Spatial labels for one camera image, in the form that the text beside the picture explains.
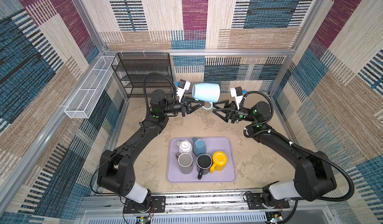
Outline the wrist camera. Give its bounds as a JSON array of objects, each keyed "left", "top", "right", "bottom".
[
  {"left": 175, "top": 79, "right": 191, "bottom": 102},
  {"left": 230, "top": 86, "right": 246, "bottom": 109}
]

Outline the white pink mug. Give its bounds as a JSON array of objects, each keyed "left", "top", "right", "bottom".
[{"left": 176, "top": 140, "right": 193, "bottom": 157}]

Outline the white wire mesh basket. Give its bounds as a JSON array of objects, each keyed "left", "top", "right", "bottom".
[{"left": 64, "top": 56, "right": 114, "bottom": 119}]

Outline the lavender tray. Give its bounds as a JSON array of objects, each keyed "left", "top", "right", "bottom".
[{"left": 167, "top": 137, "right": 236, "bottom": 183}]

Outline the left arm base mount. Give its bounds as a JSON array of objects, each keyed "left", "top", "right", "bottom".
[{"left": 123, "top": 191, "right": 166, "bottom": 214}]

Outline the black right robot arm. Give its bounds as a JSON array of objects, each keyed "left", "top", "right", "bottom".
[{"left": 213, "top": 100, "right": 337, "bottom": 207}]

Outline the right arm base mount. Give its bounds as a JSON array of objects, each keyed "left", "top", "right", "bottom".
[{"left": 242, "top": 191, "right": 290, "bottom": 210}]

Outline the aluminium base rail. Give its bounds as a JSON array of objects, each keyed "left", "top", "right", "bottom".
[{"left": 75, "top": 189, "right": 341, "bottom": 224}]

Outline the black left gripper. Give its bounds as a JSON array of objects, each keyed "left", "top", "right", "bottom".
[{"left": 162, "top": 98, "right": 204, "bottom": 120}]

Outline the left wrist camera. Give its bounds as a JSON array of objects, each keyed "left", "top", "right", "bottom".
[{"left": 175, "top": 79, "right": 191, "bottom": 102}]

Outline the black mug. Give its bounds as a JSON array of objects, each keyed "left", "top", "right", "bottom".
[{"left": 196, "top": 154, "right": 212, "bottom": 180}]

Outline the black wire mesh shelf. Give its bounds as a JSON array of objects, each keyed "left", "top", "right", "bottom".
[{"left": 112, "top": 53, "right": 174, "bottom": 97}]

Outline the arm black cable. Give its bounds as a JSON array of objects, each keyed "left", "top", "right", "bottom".
[
  {"left": 243, "top": 90, "right": 355, "bottom": 224},
  {"left": 143, "top": 73, "right": 178, "bottom": 111}
]

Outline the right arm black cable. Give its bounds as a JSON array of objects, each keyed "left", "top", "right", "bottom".
[{"left": 243, "top": 90, "right": 355, "bottom": 224}]

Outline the teal dotted floral mug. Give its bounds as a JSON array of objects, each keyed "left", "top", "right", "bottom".
[{"left": 192, "top": 138, "right": 206, "bottom": 157}]

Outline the grey mug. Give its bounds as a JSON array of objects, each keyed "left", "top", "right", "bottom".
[{"left": 178, "top": 152, "right": 193, "bottom": 175}]

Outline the light blue mug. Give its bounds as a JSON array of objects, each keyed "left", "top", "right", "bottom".
[{"left": 192, "top": 83, "right": 220, "bottom": 110}]

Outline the yellow mug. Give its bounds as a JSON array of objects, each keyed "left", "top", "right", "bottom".
[{"left": 209, "top": 151, "right": 228, "bottom": 173}]

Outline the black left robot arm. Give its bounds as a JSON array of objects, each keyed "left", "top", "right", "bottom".
[{"left": 97, "top": 89, "right": 205, "bottom": 207}]

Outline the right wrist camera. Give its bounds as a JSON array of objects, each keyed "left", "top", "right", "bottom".
[{"left": 230, "top": 86, "right": 246, "bottom": 109}]

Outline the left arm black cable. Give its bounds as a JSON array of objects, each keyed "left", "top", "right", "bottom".
[{"left": 143, "top": 73, "right": 178, "bottom": 111}]

